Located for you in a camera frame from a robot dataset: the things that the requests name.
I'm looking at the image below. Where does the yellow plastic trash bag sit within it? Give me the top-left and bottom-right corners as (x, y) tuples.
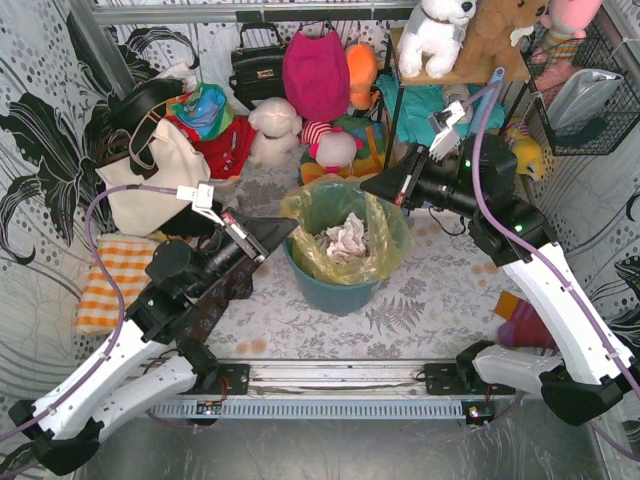
(280, 175), (412, 285)

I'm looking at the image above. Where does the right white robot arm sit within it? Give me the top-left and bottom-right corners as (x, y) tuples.
(361, 134), (639, 426)

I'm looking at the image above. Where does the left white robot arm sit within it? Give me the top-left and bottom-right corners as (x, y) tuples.
(9, 209), (298, 476)

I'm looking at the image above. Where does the crumpled white paper trash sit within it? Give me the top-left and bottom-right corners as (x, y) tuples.
(315, 212), (369, 264)

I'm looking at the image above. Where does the cream canvas tote bag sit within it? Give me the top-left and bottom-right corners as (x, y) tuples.
(97, 119), (211, 236)

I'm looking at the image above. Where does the teal plastic trash bin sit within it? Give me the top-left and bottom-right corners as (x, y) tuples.
(283, 239), (380, 317)

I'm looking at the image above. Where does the magenta felt bag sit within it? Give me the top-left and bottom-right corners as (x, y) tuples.
(283, 30), (350, 122)

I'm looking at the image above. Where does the rainbow striped cloth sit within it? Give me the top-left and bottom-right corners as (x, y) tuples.
(298, 115), (386, 185)

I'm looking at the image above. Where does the dark patterned necktie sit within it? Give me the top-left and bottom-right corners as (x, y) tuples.
(176, 258), (260, 347)

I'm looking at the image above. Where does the white fluffy plush lamb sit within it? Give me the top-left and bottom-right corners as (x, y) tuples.
(248, 97), (302, 166)

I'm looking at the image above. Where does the pink white plush doll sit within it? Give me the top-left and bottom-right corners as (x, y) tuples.
(301, 121), (364, 173)

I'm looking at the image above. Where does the red garment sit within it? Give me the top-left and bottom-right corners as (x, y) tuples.
(193, 116), (256, 180)

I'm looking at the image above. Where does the teal cloth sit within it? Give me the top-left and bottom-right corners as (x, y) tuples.
(374, 73), (506, 146)

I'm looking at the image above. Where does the orange checkered cloth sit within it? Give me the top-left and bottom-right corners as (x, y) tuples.
(74, 234), (161, 336)

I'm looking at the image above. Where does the yellow plush duck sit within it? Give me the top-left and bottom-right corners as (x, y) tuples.
(503, 122), (544, 181)

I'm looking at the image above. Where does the orange plush toy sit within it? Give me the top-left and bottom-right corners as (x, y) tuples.
(345, 43), (379, 110)

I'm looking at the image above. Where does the colourful striped cloth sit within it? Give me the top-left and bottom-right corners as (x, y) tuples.
(165, 83), (234, 142)

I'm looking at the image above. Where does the light blue squeegee tool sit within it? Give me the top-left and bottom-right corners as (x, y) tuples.
(469, 66), (506, 134)

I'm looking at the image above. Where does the black leather handbag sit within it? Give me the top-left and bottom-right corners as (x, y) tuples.
(229, 22), (288, 111)

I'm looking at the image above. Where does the white plush dog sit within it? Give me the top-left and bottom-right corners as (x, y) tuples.
(398, 0), (477, 79)

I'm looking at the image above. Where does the brown teddy bear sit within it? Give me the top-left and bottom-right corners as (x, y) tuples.
(454, 0), (548, 81)

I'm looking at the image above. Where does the black hat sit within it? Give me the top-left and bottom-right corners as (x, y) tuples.
(110, 78), (184, 134)

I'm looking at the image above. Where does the grey foil pouch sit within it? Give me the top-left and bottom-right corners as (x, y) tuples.
(546, 69), (624, 130)

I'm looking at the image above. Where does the pink plush toy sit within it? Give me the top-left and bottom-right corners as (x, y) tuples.
(540, 0), (602, 52)

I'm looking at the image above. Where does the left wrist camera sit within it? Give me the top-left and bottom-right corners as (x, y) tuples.
(176, 182), (225, 226)

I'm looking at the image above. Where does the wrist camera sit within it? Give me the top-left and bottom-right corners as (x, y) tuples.
(429, 100), (467, 161)
(176, 182), (225, 226)

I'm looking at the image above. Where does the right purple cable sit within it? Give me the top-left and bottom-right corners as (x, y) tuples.
(462, 82), (640, 401)

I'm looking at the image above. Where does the purple cable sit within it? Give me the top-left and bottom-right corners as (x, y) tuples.
(462, 82), (640, 401)
(0, 183), (201, 444)

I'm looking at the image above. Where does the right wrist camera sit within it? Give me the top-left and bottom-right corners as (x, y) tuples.
(429, 100), (467, 161)

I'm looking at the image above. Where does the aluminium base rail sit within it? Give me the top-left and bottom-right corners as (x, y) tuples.
(139, 357), (609, 401)

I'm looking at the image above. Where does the black wire basket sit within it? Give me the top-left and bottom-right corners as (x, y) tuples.
(522, 23), (639, 156)

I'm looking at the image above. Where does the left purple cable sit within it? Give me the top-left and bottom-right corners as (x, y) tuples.
(0, 183), (201, 444)

